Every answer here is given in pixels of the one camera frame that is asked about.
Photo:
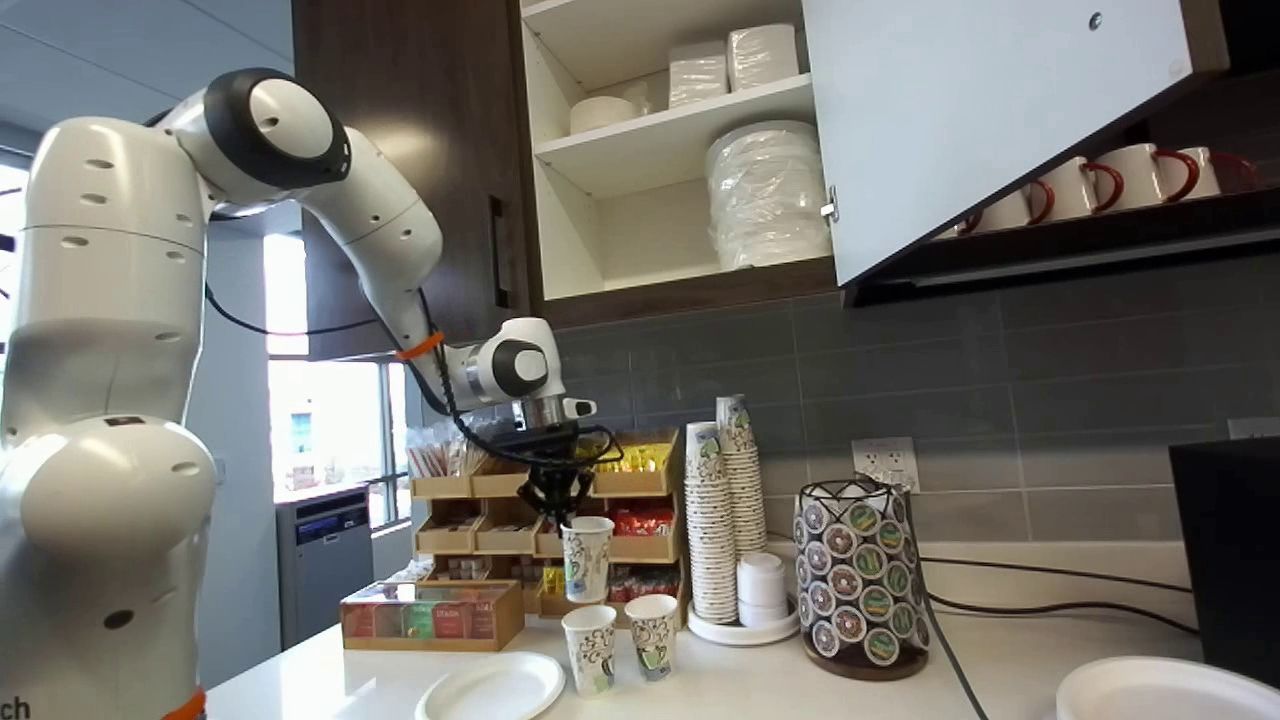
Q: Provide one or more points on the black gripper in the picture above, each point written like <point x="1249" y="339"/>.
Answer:
<point x="559" y="461"/>

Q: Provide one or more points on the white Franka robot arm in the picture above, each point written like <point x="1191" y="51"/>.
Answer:
<point x="107" y="333"/>

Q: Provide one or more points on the small white paper plate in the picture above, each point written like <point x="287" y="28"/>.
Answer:
<point x="486" y="689"/>

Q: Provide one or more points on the white plate under cup stacks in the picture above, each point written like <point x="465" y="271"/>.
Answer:
<point x="746" y="634"/>

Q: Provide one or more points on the wrapped white plate stack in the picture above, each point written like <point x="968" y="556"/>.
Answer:
<point x="766" y="194"/>

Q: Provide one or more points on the large white paper plate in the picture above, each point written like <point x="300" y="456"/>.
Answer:
<point x="1160" y="693"/>

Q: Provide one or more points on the yellow packet bundle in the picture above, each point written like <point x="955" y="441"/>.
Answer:
<point x="642" y="471"/>

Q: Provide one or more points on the wooden condiment organizer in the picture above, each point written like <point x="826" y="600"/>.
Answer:
<point x="463" y="535"/>

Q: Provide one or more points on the wooden stir sticks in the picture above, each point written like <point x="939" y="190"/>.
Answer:
<point x="440" y="461"/>

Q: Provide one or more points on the tall patterned cup stack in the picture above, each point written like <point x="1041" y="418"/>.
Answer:
<point x="746" y="464"/>
<point x="709" y="535"/>

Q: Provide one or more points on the white lid stack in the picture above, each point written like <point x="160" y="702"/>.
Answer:
<point x="763" y="585"/>

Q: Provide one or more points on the glass window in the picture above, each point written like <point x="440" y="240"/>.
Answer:
<point x="333" y="425"/>

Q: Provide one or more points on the grey dishwasher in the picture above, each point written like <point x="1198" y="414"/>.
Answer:
<point x="327" y="566"/>

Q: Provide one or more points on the coffee pod carousel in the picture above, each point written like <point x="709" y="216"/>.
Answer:
<point x="861" y="580"/>

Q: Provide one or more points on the white bowl stack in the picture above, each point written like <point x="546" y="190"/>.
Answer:
<point x="606" y="114"/>

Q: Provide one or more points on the white napkin pack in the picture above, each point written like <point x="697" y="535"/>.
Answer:
<point x="766" y="56"/>
<point x="697" y="73"/>

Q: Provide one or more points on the white cabinet door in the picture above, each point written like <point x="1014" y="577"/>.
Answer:
<point x="985" y="123"/>

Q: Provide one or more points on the black appliance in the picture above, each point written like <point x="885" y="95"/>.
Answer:
<point x="1233" y="560"/>

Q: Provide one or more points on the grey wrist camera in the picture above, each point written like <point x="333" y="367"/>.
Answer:
<point x="564" y="408"/>

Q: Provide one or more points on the dark wood wall cabinet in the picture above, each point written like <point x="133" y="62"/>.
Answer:
<point x="401" y="82"/>

